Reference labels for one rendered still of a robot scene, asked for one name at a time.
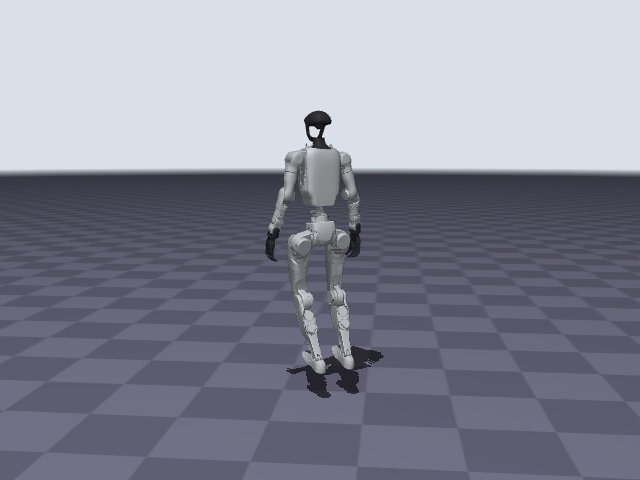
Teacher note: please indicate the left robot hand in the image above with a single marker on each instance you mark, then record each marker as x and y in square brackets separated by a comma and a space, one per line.
[270, 243]

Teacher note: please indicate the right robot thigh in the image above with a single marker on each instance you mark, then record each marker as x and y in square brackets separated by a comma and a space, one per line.
[334, 260]

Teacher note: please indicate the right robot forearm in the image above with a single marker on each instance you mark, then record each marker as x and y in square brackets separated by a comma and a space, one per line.
[353, 212]

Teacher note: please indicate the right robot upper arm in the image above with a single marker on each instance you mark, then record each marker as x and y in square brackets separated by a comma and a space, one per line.
[347, 176]

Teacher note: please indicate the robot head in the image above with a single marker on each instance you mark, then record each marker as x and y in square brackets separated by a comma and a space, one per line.
[319, 119]

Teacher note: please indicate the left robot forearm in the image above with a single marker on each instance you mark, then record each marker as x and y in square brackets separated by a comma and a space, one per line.
[279, 213]

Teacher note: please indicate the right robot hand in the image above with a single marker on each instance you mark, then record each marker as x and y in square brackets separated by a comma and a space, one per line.
[355, 242]

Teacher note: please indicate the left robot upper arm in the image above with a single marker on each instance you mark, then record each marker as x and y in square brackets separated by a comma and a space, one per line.
[293, 160]

